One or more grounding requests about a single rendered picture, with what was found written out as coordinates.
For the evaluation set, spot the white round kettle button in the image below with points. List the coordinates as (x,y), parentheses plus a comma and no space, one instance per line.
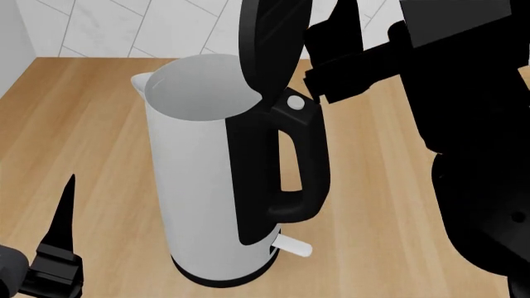
(295,102)

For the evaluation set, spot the white kettle switch lever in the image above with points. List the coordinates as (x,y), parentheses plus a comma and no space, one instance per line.
(295,245)

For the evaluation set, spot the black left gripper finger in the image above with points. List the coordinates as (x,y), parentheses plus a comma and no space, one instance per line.
(62,217)

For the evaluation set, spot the black round kettle lid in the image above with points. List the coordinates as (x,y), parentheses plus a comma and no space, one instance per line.
(271,40)

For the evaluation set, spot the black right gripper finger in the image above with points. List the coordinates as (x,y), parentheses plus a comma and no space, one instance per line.
(347,28)
(319,45)

